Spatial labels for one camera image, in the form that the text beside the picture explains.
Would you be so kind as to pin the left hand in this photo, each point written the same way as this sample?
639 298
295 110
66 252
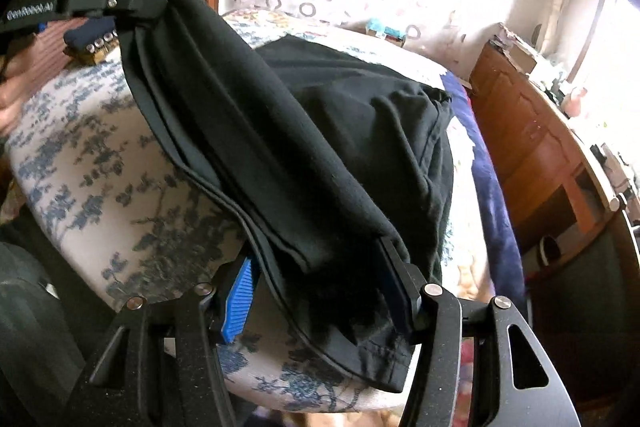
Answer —
16 80

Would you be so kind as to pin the long wooden cabinet desk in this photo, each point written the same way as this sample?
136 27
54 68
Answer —
557 195

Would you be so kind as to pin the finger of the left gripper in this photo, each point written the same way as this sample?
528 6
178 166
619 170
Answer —
144 9

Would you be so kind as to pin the folded navy garment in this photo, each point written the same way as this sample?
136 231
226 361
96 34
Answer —
94 32

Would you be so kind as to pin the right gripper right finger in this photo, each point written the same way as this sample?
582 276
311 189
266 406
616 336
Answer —
514 380

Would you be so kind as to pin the blue blanket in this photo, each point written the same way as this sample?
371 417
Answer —
504 258

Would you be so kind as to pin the patterned folded cloth with circles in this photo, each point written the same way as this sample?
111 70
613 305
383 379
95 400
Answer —
95 52

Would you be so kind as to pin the black t-shirt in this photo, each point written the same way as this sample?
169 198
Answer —
320 155

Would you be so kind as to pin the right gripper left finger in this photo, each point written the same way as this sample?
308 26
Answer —
157 364

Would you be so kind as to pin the window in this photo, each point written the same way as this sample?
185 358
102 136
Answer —
609 112

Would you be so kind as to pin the blue and white floral sheet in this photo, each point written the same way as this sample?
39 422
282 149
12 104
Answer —
128 223

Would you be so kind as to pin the cardboard box on desk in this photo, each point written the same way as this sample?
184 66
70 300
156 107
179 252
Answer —
516 50

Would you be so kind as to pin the pink bottle on desk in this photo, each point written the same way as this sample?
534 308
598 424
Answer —
571 105

